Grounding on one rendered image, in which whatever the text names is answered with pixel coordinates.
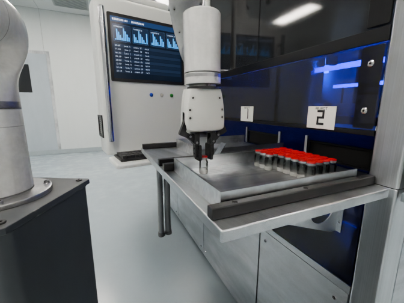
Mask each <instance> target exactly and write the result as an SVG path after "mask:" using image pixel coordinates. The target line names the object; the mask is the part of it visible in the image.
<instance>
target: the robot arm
mask: <svg viewBox="0 0 404 303"><path fill-rule="evenodd" d="M168 4H169V9H170V16H171V21H172V25H173V30H174V34H175V37H176V41H177V45H178V48H179V52H180V56H181V58H182V60H183V62H184V65H185V85H188V86H189V87H187V89H184V90H183V95H182V106H181V120H180V122H181V127H180V130H179V135H180V136H183V137H185V138H187V139H188V140H190V142H191V143H192V144H193V156H194V158H195V159H196V160H198V161H202V146H201V145H200V132H207V142H206V143H205V155H207V158H208V159H210V160H212V159H213V155H214V143H216V140H217V139H218V138H219V136H220V135H222V134H224V133H226V131H227V130H226V128H225V125H224V104H223V99H222V93H221V89H219V87H216V85H219V84H221V13H220V12H219V10H217V9H216V8H214V7H210V6H206V5H203V0H168ZM28 49H29V38H28V32H27V29H26V26H25V22H24V21H23V19H22V16H21V15H20V14H19V12H18V11H17V10H16V9H15V7H14V6H13V5H12V4H11V3H9V2H8V1H7V0H0V211H2V210H6V209H11V208H13V207H17V206H21V205H23V204H26V203H29V202H32V201H34V200H37V199H39V198H41V197H43V196H45V195H46V194H48V193H49V192H50V191H51V190H52V188H53V186H52V182H51V181H50V180H48V179H42V178H33V177H32V169H31V163H30V158H29V151H28V143H27V138H26V132H25V125H24V120H23V112H22V105H21V101H20V94H19V77H20V73H21V71H22V69H23V66H24V63H25V61H26V57H27V54H28ZM187 130H188V131H189V132H191V134H190V133H187V132H186V131H187Z"/></svg>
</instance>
